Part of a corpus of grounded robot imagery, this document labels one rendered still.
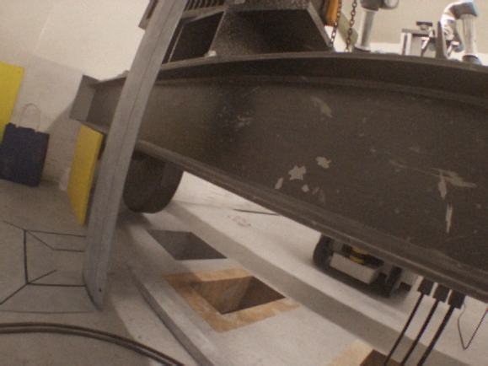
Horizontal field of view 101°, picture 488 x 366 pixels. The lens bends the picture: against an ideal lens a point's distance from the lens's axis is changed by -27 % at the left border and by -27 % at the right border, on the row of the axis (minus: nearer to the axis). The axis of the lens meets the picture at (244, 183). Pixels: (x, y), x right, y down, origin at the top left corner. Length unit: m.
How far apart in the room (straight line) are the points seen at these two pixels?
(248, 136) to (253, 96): 0.09
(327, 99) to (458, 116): 0.21
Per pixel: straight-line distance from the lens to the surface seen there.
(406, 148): 0.40
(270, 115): 0.53
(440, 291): 0.73
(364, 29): 1.92
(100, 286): 0.74
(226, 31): 0.80
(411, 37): 2.25
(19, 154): 1.69
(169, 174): 1.32
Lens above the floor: 0.47
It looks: 4 degrees down
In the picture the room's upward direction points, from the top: 17 degrees clockwise
